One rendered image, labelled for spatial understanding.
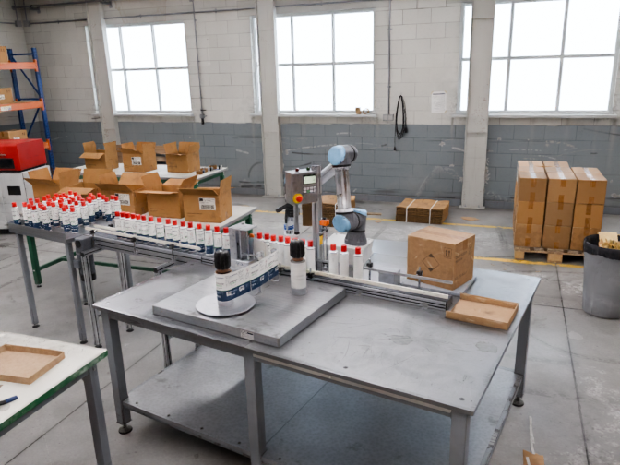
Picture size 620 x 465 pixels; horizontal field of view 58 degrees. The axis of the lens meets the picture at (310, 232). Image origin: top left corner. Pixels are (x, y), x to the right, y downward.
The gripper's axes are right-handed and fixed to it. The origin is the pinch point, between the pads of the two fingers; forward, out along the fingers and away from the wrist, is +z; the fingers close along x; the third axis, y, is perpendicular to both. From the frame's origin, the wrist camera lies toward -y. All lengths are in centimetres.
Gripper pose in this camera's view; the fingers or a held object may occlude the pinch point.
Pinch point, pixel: (289, 227)
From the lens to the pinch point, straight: 382.9
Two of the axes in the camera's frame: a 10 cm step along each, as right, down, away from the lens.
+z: 0.3, 9.6, 2.8
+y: 9.4, 0.7, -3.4
